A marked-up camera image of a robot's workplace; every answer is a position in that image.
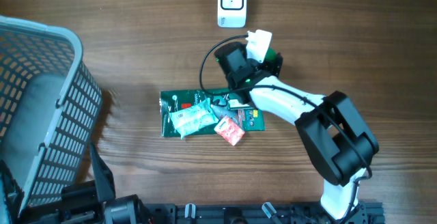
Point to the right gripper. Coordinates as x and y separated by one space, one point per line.
268 65

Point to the green 3M glove package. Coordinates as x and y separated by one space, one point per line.
175 100

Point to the red white snack packet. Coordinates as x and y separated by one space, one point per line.
229 130

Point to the white wipes packet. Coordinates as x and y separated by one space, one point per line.
191 120

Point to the green lid jar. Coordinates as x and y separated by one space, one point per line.
271 55

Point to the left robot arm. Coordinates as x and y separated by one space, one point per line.
89 202

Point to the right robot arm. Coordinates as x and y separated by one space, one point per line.
337 139

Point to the white barcode scanner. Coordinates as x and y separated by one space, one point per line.
231 13

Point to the grey plastic mesh basket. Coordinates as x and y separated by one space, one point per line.
49 106

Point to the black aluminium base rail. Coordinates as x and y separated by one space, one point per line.
293 213

